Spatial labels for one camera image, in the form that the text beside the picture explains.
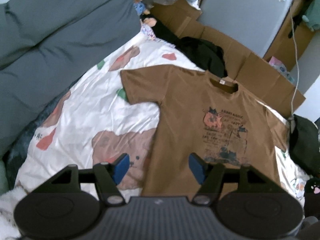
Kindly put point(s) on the pink white detergent pouch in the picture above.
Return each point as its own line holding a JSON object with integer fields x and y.
{"x": 277, "y": 63}

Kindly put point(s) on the large flattened cardboard sheet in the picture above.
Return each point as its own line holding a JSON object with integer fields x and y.
{"x": 262, "y": 75}

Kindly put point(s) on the grey padded cushion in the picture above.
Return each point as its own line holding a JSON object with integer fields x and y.
{"x": 62, "y": 30}

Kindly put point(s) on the teddy bear in blue shirt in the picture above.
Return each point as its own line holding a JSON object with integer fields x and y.
{"x": 140, "y": 6}

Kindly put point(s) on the floral patterned cloth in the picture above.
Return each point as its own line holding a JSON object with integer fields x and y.
{"x": 147, "y": 32}

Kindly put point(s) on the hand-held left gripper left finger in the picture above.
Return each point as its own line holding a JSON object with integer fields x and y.
{"x": 121, "y": 167}

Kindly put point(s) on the folded black garment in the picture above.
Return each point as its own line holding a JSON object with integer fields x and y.
{"x": 305, "y": 140}

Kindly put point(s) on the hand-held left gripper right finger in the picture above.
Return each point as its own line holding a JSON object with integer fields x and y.
{"x": 196, "y": 166}

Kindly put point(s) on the white fuzzy blanket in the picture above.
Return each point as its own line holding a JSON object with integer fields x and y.
{"x": 10, "y": 205}

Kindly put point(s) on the crumpled black garment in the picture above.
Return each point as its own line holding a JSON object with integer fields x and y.
{"x": 207, "y": 57}

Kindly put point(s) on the white bear print bed sheet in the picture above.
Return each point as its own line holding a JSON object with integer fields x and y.
{"x": 82, "y": 100}

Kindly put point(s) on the black paw print cushion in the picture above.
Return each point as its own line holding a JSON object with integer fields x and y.
{"x": 312, "y": 200}

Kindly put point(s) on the brown printed t-shirt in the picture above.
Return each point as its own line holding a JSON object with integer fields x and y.
{"x": 187, "y": 110}

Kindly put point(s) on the dark grey fuzzy blanket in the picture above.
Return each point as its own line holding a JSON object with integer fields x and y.
{"x": 22, "y": 140}

